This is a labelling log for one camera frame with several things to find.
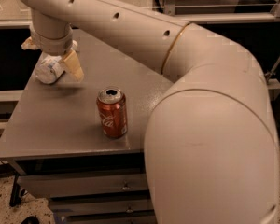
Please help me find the grey metal rail frame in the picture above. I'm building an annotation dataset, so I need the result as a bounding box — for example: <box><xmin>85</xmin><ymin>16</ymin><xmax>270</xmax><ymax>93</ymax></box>
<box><xmin>0</xmin><ymin>0</ymin><xmax>280</xmax><ymax>105</ymax></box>

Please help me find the bottom grey drawer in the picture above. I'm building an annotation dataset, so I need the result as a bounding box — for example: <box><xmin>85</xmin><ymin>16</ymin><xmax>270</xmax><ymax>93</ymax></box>
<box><xmin>57</xmin><ymin>215</ymin><xmax>157</xmax><ymax>224</ymax></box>

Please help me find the grey drawer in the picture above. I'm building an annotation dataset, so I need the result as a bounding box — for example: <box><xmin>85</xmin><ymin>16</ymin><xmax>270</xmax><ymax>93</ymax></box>
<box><xmin>49</xmin><ymin>199</ymin><xmax>153</xmax><ymax>216</ymax></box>
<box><xmin>57</xmin><ymin>215</ymin><xmax>157</xmax><ymax>224</ymax></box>
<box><xmin>18</xmin><ymin>174</ymin><xmax>148</xmax><ymax>198</ymax></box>

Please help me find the middle grey drawer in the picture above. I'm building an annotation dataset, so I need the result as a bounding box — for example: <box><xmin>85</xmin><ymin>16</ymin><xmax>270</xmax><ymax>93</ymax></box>
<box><xmin>49</xmin><ymin>199</ymin><xmax>153</xmax><ymax>216</ymax></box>

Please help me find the grey drawer cabinet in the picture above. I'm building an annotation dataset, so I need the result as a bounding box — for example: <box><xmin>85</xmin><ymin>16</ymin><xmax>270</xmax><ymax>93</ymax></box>
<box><xmin>0</xmin><ymin>30</ymin><xmax>172</xmax><ymax>218</ymax></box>

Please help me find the clear plastic bottle white cap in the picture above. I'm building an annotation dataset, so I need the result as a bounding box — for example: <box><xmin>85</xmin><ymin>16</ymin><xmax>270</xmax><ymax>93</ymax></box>
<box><xmin>35</xmin><ymin>41</ymin><xmax>78</xmax><ymax>84</ymax></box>

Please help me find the red coca-cola can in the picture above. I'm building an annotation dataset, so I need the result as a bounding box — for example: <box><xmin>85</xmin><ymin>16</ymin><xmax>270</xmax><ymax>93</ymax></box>
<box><xmin>96</xmin><ymin>87</ymin><xmax>128</xmax><ymax>138</ymax></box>

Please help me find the top grey drawer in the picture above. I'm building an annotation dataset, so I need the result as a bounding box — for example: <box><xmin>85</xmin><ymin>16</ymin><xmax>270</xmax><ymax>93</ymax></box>
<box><xmin>18</xmin><ymin>174</ymin><xmax>148</xmax><ymax>198</ymax></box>

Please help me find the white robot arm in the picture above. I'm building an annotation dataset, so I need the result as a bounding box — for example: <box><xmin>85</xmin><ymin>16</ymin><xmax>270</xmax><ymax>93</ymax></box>
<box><xmin>21</xmin><ymin>0</ymin><xmax>280</xmax><ymax>224</ymax></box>

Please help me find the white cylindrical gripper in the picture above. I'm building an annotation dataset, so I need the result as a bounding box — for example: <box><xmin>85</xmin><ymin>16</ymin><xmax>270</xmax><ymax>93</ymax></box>
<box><xmin>21</xmin><ymin>9</ymin><xmax>84</xmax><ymax>82</ymax></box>

